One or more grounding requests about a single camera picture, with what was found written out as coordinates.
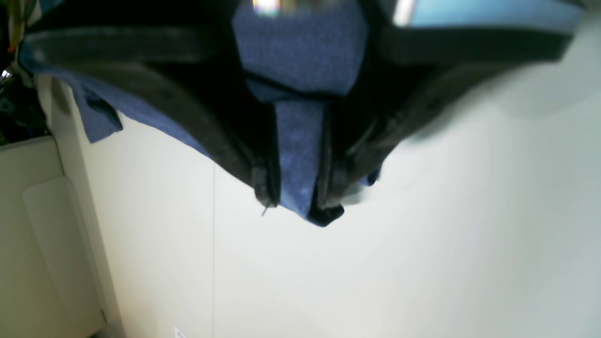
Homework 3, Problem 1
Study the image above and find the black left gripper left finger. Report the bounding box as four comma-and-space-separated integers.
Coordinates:
24, 0, 280, 207

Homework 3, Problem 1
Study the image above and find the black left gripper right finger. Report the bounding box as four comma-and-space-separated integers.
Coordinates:
316, 0, 576, 209

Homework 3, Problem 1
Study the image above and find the blue t-shirt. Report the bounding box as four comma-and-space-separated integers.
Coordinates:
19, 0, 369, 227

